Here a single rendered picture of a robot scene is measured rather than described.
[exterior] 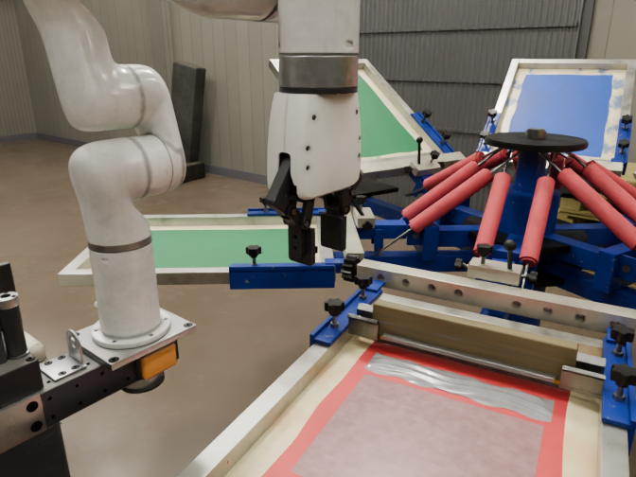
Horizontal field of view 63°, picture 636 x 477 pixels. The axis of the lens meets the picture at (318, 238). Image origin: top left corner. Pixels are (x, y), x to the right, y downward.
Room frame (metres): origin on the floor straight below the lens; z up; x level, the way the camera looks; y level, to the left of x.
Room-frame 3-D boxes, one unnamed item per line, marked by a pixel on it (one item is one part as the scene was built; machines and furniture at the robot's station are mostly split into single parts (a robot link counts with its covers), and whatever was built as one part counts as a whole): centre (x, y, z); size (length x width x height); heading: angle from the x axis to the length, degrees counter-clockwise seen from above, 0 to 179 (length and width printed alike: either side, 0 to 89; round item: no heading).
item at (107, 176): (0.78, 0.30, 1.37); 0.13 x 0.10 x 0.16; 141
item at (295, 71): (0.52, -0.01, 1.55); 0.09 x 0.07 x 0.03; 141
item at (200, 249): (1.66, 0.20, 1.05); 1.08 x 0.61 x 0.23; 92
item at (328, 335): (1.10, -0.07, 0.98); 0.30 x 0.05 x 0.07; 152
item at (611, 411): (0.84, -0.57, 0.98); 0.30 x 0.05 x 0.07; 152
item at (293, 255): (0.49, 0.02, 1.40); 0.03 x 0.03 x 0.07; 51
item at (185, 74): (6.93, 2.05, 0.76); 0.91 x 0.90 x 1.53; 141
